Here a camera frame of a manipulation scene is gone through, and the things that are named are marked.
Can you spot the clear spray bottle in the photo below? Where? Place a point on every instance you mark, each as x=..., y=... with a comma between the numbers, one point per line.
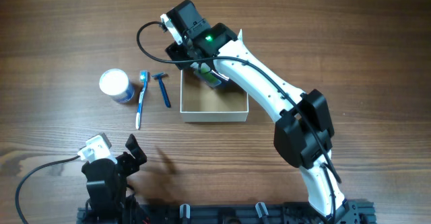
x=211, y=77

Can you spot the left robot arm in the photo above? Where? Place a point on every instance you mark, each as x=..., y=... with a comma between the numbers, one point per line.
x=107, y=182

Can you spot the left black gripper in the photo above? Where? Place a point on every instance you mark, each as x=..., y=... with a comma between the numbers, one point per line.
x=132, y=166

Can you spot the white shampoo tube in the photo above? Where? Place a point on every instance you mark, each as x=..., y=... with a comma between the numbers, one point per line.
x=240, y=36

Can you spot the blue white toothbrush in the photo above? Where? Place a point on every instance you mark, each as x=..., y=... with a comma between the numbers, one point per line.
x=143, y=77

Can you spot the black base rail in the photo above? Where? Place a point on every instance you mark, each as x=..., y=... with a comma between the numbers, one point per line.
x=352, y=211

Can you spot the white cardboard box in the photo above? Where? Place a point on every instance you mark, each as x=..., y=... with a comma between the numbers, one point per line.
x=202, y=103

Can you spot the cotton bud tub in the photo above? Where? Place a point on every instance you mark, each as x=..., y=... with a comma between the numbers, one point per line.
x=116, y=84

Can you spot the blue disposable razor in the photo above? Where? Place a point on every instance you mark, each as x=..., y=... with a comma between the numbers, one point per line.
x=158, y=77

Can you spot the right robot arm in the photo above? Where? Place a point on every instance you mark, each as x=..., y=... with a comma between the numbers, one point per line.
x=303, y=126

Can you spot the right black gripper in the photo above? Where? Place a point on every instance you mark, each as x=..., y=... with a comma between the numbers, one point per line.
x=174, y=51

